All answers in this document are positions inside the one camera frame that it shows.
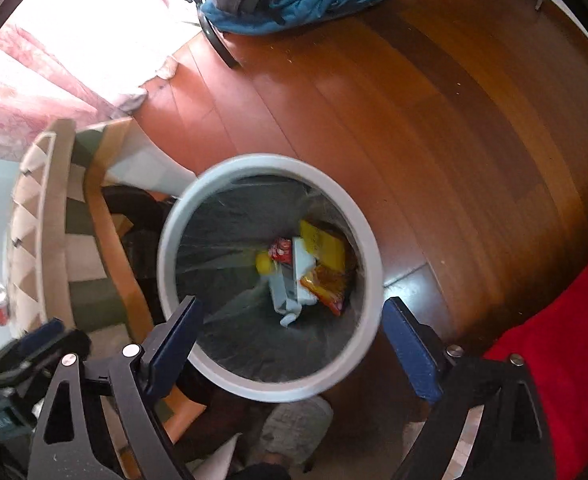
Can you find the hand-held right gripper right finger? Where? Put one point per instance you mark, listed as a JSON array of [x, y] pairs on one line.
[[414, 355]]

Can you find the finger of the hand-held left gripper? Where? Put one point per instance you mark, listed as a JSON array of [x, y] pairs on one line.
[[41, 340], [14, 370]]

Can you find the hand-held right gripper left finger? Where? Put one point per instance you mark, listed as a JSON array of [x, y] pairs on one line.
[[174, 350]]

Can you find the white trash bin black liner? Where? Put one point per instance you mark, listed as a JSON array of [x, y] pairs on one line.
[[369, 260]]

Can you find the orange noodle snack packet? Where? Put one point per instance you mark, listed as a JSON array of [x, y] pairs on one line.
[[326, 286]]

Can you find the white and blue carton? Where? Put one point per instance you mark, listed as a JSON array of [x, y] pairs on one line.
[[281, 295]]

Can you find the yellow snack packet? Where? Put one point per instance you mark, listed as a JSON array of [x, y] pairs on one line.
[[330, 247]]

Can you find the white box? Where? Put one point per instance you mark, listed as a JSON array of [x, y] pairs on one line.
[[302, 260]]

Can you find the small red wrapper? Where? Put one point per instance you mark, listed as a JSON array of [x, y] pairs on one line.
[[281, 250]]

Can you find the checkered printed tablecloth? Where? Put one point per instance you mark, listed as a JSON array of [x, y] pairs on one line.
[[44, 260]]

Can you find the person's black trouser leg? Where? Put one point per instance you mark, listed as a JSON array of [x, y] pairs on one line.
[[139, 255]]

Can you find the grey slipper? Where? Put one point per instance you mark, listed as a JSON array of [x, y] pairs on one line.
[[294, 425]]

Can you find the red cloth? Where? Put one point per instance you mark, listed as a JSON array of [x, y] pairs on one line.
[[574, 335]]

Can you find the pink floral curtain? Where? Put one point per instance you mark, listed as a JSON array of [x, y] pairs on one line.
[[19, 110]]

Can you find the black clothes rack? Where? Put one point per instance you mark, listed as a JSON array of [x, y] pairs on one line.
[[219, 45]]

